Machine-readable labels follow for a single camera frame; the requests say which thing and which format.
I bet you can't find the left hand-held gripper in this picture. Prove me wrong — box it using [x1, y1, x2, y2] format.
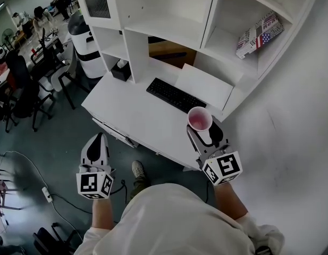
[75, 133, 116, 200]

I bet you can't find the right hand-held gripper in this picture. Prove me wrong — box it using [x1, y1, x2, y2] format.
[187, 117, 243, 187]

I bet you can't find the red plastic cup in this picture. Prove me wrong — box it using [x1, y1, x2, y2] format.
[187, 106, 213, 133]

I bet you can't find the white shelf desk unit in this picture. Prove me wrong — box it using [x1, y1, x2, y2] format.
[73, 0, 322, 122]

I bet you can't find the person's left forearm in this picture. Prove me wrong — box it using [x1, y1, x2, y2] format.
[91, 197, 114, 231]

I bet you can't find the person's right forearm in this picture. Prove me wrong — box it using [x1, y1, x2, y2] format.
[213, 181, 249, 222]

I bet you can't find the white desk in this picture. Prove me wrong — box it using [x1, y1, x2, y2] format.
[81, 70, 234, 172]

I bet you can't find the person's shoe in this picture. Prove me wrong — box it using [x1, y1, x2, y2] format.
[131, 160, 146, 180]

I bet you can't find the white paper sheet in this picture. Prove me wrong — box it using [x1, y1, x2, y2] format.
[174, 63, 235, 112]

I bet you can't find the black keyboard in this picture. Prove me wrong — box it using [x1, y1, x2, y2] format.
[146, 78, 208, 114]

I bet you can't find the person's trouser leg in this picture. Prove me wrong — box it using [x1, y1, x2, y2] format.
[129, 173, 152, 205]

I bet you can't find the white power strip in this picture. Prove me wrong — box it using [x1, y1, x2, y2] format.
[41, 186, 54, 203]

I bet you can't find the black tissue box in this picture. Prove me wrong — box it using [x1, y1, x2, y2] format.
[111, 59, 132, 82]

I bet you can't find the white chair with black legs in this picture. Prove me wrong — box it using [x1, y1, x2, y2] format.
[37, 40, 90, 111]

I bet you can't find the person's white shirt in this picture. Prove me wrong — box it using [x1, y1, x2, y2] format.
[73, 182, 286, 255]

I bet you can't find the dark chair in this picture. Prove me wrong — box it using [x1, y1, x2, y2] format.
[32, 222, 80, 255]

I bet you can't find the black office chair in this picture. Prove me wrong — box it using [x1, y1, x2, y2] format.
[4, 50, 56, 133]

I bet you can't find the flag print box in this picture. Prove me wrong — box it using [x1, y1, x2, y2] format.
[236, 12, 285, 60]

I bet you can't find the black floor fan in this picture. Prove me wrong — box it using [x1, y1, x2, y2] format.
[1, 28, 16, 50]

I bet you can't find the ribbed glass cabinet door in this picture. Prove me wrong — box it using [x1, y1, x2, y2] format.
[73, 0, 120, 28]

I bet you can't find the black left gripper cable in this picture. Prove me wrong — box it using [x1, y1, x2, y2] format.
[110, 178, 128, 196]

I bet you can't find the black floor cable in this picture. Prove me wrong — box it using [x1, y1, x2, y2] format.
[50, 193, 93, 215]

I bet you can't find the white floor cable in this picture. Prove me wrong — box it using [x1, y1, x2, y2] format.
[3, 150, 83, 240]

